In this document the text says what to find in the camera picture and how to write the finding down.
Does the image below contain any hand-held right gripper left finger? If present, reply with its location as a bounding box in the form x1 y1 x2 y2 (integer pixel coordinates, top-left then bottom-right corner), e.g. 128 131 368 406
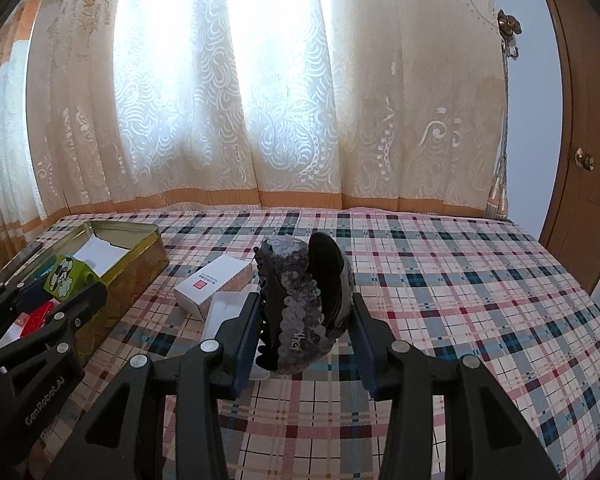
70 292 263 480

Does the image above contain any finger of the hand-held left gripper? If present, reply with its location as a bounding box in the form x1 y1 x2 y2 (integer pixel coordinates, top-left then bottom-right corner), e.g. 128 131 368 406
0 280 47 343
0 282 108 361

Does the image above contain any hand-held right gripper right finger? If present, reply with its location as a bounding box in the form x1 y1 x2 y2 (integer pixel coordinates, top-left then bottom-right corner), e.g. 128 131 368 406
350 292 543 480

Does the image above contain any red toy block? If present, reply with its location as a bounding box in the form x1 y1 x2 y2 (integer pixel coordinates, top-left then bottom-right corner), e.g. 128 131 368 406
19 300 61 336

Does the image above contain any green mushroom print toy block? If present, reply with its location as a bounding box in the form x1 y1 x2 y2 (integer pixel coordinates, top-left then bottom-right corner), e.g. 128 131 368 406
42 255 103 303

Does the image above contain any gold metal tin box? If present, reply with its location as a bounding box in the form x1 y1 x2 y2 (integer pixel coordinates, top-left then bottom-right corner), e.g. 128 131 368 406
0 220 170 356

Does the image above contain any black sequin hair claw clip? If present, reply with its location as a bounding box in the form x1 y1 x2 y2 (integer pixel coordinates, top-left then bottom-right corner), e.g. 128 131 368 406
252 232 355 375

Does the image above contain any dark flat object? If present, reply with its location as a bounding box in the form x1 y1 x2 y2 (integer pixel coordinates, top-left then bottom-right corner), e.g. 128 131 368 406
0 240 45 281

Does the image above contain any clear plastic box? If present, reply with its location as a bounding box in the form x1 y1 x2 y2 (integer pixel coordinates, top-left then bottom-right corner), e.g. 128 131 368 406
200 290 271 381

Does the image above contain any white paper lining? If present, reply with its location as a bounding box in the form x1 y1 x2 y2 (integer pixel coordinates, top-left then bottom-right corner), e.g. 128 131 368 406
72 237 133 281

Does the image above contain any white cardboard box red label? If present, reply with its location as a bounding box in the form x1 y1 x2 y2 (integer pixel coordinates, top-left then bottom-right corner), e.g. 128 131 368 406
173 253 255 320

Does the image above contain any plaid bed sheet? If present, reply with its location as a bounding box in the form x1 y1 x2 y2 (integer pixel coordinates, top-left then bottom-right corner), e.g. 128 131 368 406
0 207 600 480

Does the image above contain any cream curtain with orange bands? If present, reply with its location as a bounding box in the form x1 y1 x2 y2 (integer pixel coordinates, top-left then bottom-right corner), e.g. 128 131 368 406
0 0 48 281

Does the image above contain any curtain tieback tassel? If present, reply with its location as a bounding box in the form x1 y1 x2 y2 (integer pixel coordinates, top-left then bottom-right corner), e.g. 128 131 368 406
487 50 512 220

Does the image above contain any cream lace curtain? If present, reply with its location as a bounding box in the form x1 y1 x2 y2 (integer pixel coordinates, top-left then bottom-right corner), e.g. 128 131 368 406
25 0 511 221

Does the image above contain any brown wooden door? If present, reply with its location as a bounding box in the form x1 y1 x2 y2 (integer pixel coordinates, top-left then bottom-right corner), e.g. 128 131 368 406
530 0 600 306

